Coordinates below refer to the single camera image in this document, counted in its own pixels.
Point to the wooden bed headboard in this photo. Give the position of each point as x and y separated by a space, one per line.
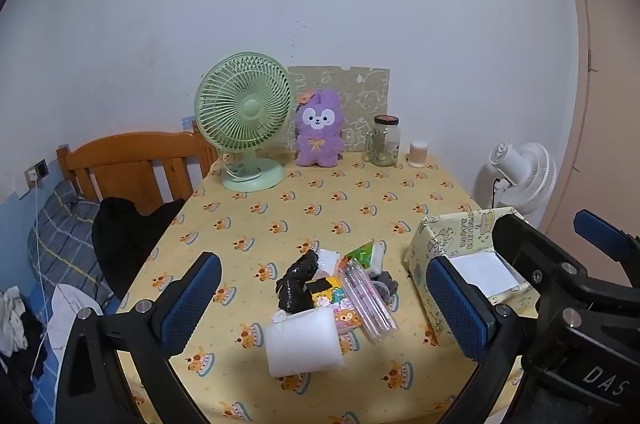
130 153

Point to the black plastic bag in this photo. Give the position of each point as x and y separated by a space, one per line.
295 284

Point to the pile of clothes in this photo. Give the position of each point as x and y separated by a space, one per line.
12 324

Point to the yellow cartoon printed box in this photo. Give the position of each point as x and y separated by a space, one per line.
450 234

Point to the wall socket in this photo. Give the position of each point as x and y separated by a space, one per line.
39 171

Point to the grey plaid pillow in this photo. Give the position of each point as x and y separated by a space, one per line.
60 229

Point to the yellow printed tablecloth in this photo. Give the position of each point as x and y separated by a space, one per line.
300 214

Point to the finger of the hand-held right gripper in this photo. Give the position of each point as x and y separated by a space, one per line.
530 249
600 229

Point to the green desk fan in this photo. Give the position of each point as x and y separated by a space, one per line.
242 108

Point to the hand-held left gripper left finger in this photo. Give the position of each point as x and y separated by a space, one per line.
192 299

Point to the grey socks bundle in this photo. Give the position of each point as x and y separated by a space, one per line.
385 284

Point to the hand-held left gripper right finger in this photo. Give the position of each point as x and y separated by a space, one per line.
457 304

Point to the white cloth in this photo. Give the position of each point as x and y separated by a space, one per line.
65 304

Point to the peach door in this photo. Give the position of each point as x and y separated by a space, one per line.
600 78

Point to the purple plush toy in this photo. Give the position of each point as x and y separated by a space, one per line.
318 128

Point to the cotton swab container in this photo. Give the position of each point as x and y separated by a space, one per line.
417 153

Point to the white floor fan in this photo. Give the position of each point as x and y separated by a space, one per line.
525 174

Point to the white orange packet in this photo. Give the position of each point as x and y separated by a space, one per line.
327 259

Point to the beige printed cardboard panel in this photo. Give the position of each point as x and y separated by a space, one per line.
365 88

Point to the clear pink pen packet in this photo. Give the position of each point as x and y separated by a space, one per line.
367 299

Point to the green tissue pack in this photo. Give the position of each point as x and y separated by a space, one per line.
367 254

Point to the white soft roll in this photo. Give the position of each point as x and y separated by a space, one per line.
302 339

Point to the colourful cartoon packet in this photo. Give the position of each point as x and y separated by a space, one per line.
330 299

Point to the black cloth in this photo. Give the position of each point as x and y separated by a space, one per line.
125 234

